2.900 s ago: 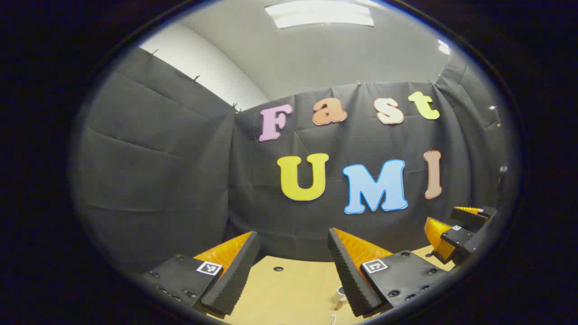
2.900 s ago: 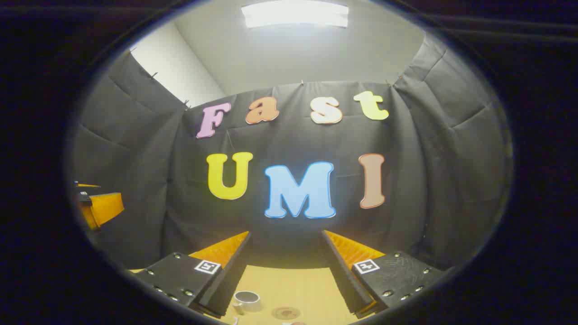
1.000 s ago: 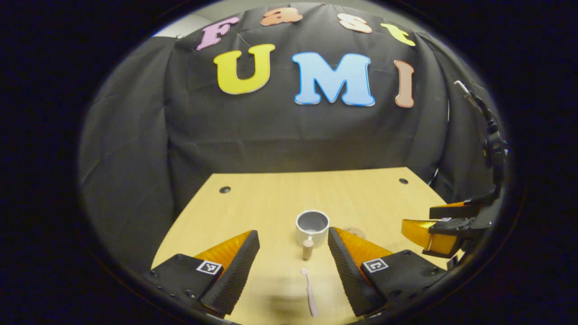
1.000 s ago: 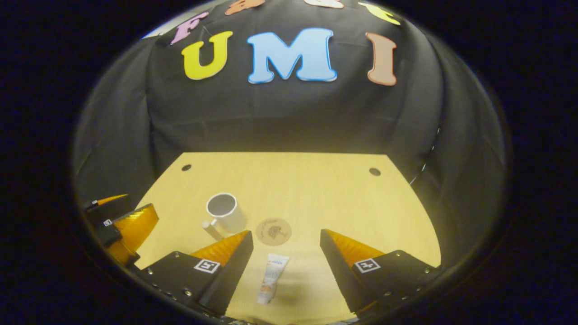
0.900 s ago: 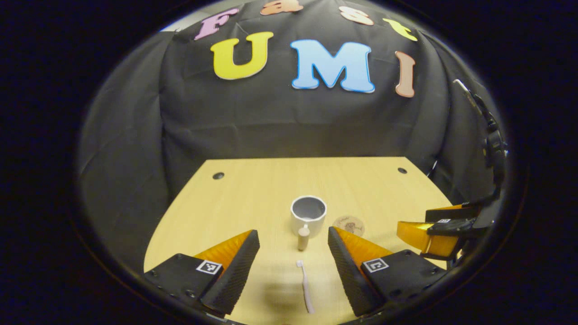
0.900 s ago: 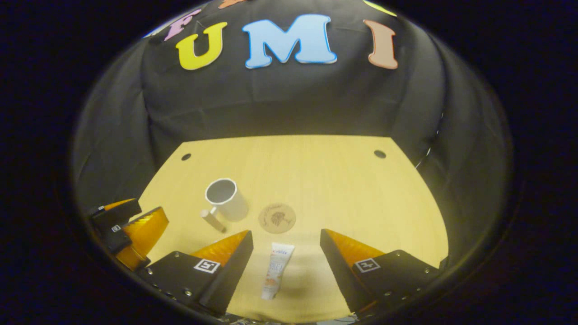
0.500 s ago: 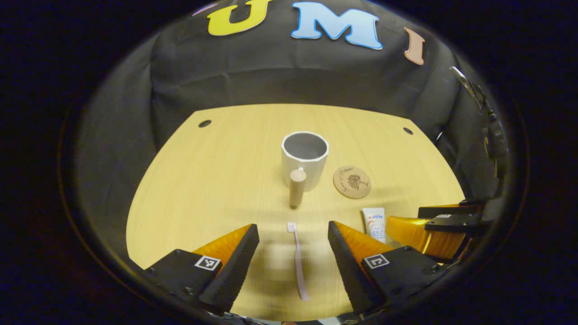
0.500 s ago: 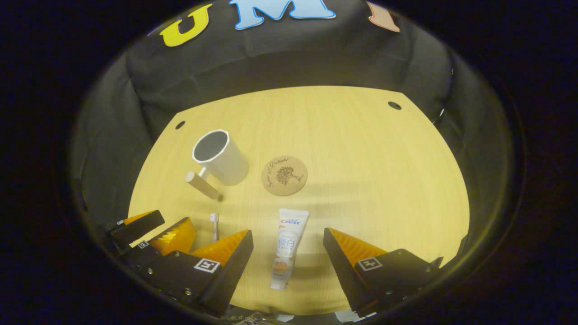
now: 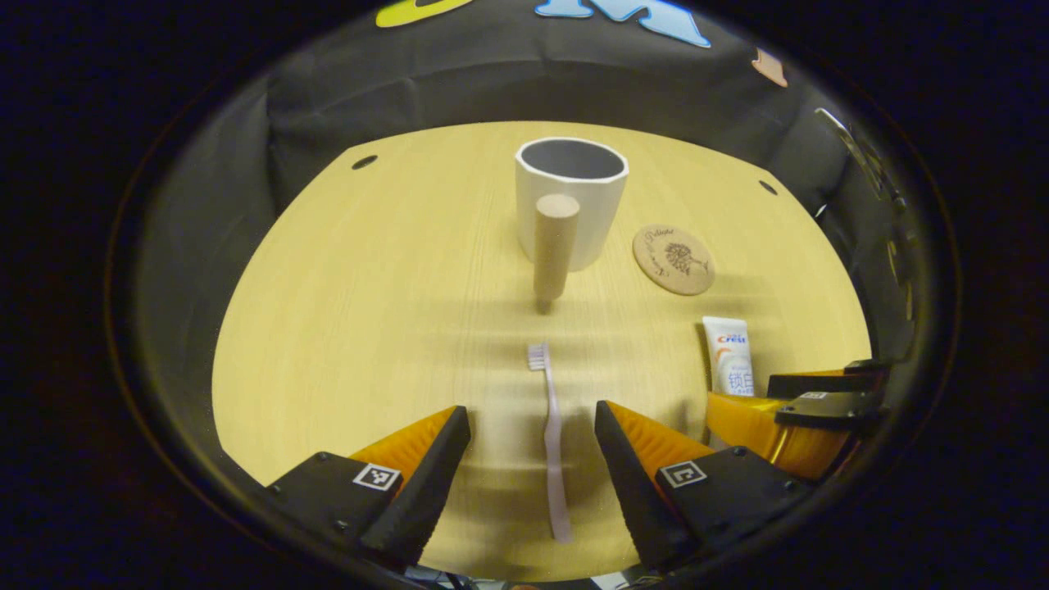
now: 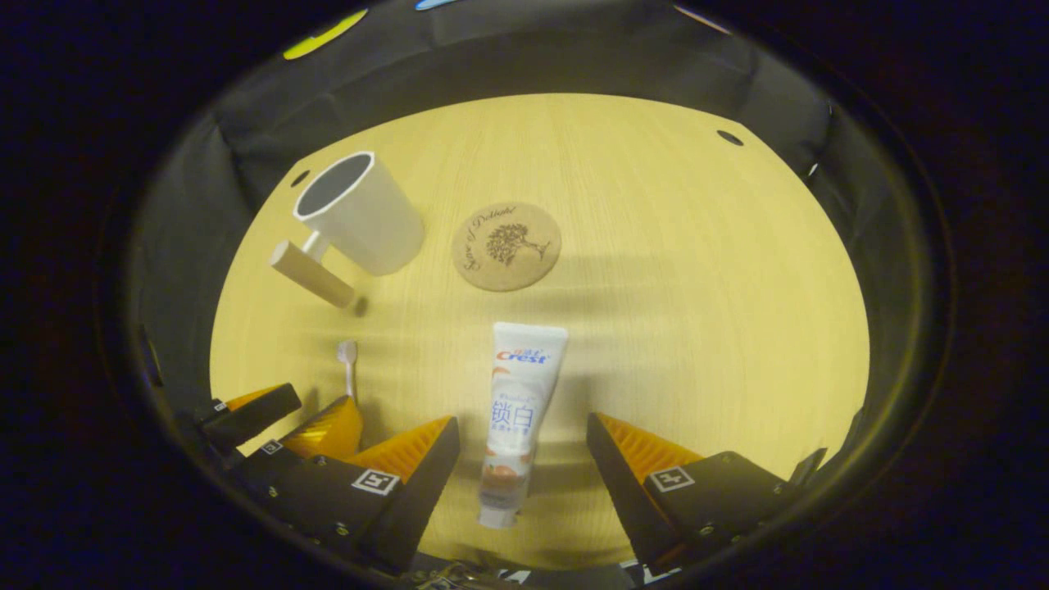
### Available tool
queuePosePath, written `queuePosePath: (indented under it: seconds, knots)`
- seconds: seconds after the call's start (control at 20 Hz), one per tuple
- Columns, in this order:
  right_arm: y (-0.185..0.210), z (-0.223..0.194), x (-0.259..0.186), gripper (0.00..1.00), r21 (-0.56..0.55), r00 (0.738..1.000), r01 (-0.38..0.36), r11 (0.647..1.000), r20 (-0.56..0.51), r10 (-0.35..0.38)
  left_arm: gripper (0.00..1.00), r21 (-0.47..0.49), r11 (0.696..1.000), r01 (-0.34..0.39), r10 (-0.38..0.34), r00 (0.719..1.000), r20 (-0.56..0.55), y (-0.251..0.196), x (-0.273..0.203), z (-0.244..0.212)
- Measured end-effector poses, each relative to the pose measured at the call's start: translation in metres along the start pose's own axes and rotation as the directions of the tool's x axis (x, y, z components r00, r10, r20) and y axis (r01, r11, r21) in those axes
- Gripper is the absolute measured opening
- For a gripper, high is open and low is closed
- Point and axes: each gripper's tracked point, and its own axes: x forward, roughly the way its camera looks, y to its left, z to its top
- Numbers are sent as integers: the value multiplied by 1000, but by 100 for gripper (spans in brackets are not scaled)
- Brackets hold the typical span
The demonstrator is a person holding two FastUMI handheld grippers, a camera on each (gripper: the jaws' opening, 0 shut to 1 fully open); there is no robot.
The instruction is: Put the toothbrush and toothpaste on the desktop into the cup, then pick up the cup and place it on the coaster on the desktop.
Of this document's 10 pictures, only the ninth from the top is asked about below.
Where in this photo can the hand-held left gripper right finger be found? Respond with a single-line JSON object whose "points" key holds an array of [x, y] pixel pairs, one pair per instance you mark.
{"points": [[635, 492]]}

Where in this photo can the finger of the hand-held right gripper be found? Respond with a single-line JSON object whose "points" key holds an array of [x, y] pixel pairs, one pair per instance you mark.
{"points": [[828, 407], [819, 383]]}

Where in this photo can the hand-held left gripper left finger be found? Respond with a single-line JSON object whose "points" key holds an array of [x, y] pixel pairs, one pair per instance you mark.
{"points": [[426, 492]]}

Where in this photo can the white toothpaste tube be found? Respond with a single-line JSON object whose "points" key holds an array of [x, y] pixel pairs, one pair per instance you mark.
{"points": [[729, 352]]}

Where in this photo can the pale pink toothbrush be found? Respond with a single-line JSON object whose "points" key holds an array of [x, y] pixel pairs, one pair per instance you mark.
{"points": [[554, 426]]}

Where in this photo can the round wooden coaster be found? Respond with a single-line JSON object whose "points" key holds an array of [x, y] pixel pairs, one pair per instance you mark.
{"points": [[672, 260]]}

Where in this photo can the light wooden desktop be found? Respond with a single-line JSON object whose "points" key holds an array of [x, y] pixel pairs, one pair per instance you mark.
{"points": [[369, 328]]}

